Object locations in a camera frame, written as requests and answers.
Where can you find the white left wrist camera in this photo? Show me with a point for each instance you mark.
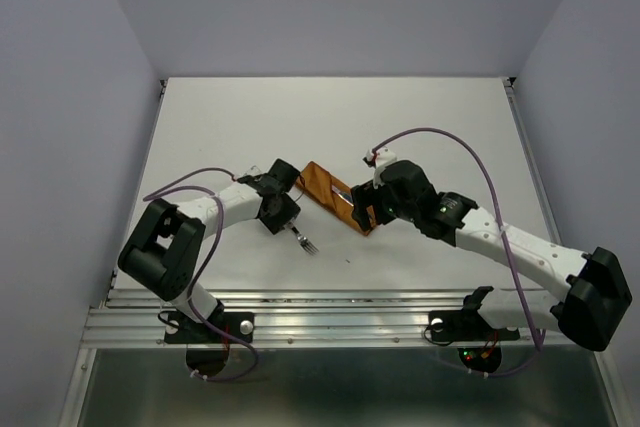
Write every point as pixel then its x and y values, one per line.
pixel 251 172

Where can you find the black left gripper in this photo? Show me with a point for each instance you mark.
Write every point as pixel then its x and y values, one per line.
pixel 289 210

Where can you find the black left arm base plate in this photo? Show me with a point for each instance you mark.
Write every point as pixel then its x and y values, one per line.
pixel 181 330

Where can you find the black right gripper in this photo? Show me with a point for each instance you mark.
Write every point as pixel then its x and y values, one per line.
pixel 363 196

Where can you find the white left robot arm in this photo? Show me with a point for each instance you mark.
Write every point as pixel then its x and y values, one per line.
pixel 163 248

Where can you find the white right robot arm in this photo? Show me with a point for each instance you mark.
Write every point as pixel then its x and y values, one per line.
pixel 585 295

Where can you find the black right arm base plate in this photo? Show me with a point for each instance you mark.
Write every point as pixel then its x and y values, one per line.
pixel 465 324

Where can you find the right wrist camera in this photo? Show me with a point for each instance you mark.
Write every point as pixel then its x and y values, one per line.
pixel 379 159

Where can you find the orange brown cloth napkin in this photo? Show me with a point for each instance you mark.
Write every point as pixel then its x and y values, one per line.
pixel 315 182

